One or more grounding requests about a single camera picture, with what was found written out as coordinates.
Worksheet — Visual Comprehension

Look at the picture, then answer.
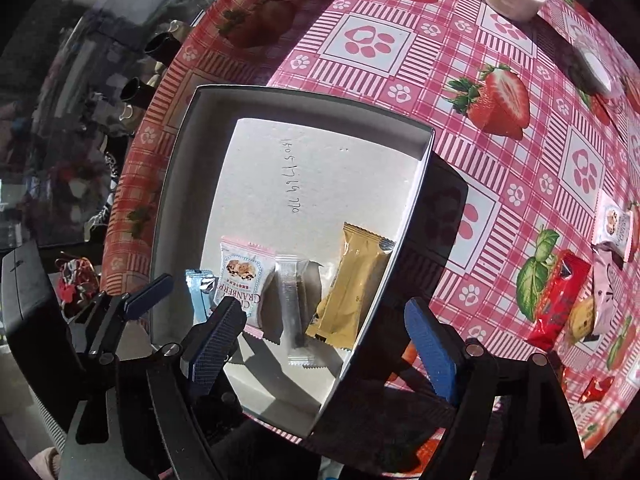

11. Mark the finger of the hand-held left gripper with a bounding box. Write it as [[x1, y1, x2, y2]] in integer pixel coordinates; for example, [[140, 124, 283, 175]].
[[87, 274, 174, 363]]

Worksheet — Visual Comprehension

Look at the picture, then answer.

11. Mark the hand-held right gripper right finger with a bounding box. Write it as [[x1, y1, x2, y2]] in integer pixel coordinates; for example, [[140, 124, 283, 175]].
[[403, 296, 587, 480]]

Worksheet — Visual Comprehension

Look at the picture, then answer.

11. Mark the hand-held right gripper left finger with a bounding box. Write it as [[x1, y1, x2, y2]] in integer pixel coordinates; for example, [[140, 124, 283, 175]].
[[145, 297, 249, 480]]

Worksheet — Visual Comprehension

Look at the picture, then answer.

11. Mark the light blue snack packet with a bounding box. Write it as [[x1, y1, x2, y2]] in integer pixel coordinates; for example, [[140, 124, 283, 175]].
[[185, 269, 217, 326]]

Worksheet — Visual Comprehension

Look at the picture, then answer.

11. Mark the red snack packet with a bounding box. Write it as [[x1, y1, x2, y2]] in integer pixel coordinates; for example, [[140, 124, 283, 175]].
[[527, 248, 592, 352]]

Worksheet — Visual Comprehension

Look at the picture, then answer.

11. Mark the black box with snacks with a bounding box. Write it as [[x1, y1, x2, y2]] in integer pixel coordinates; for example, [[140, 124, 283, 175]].
[[149, 84, 469, 444]]

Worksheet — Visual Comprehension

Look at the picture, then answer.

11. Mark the pink biscuit snack packet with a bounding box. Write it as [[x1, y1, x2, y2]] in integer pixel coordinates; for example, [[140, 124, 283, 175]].
[[592, 195, 635, 263]]

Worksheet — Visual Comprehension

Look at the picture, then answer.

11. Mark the red ribbon ornament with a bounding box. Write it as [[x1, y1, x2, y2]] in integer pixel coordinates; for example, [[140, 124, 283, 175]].
[[56, 256, 102, 319]]

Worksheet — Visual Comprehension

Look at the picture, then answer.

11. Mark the white cranberry cookie packet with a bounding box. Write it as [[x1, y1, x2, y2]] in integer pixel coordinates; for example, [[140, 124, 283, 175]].
[[214, 236, 277, 332]]

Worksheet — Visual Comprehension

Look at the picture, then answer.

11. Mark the clear wrapped snack bar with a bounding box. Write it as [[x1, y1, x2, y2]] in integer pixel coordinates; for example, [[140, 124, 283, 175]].
[[274, 255, 327, 372]]

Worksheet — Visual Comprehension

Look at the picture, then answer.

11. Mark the gold snack packet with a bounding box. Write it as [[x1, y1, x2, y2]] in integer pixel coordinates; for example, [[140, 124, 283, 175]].
[[305, 221, 397, 351]]

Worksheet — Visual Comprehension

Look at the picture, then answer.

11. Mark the small red candy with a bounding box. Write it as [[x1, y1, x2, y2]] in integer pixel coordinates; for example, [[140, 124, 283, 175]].
[[580, 376, 615, 404]]

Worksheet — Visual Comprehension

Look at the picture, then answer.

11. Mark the pale pink cookie packet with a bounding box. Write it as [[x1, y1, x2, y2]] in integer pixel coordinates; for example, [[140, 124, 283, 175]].
[[570, 250, 624, 346]]

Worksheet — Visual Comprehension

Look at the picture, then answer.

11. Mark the black tube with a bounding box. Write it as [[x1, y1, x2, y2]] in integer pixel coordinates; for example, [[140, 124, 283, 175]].
[[144, 32, 177, 57], [121, 77, 154, 102]]

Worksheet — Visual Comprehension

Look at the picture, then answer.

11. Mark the strawberry print checked tablecloth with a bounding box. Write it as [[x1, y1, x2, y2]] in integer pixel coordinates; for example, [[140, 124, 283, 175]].
[[99, 0, 640, 480]]

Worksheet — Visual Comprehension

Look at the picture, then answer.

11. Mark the white round container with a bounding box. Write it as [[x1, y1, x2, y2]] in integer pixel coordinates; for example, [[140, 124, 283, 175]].
[[572, 37, 619, 99]]

